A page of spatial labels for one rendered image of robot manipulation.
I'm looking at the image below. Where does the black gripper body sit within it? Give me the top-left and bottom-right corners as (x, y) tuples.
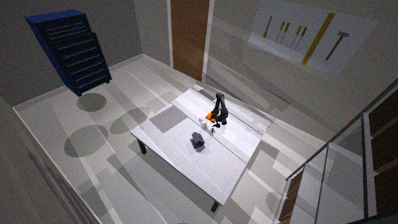
(212, 113), (221, 128)

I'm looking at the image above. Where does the grey square panel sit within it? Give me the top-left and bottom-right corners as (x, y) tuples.
(190, 132), (205, 148)

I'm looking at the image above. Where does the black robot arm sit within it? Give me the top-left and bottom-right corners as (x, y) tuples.
(211, 93), (228, 125)

